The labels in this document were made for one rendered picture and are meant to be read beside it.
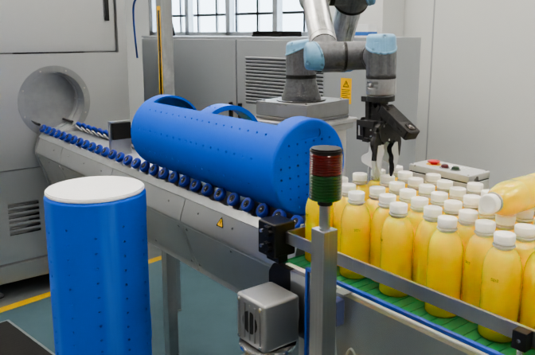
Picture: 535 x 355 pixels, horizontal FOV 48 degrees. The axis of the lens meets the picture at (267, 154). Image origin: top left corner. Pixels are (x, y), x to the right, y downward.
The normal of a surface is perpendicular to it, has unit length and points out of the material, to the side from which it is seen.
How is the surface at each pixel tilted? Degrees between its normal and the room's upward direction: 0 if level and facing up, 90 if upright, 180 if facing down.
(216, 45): 90
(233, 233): 70
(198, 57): 90
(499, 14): 90
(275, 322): 90
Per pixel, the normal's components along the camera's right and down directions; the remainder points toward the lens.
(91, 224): 0.15, 0.20
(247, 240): -0.74, -0.22
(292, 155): 0.62, 0.15
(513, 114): -0.69, 0.15
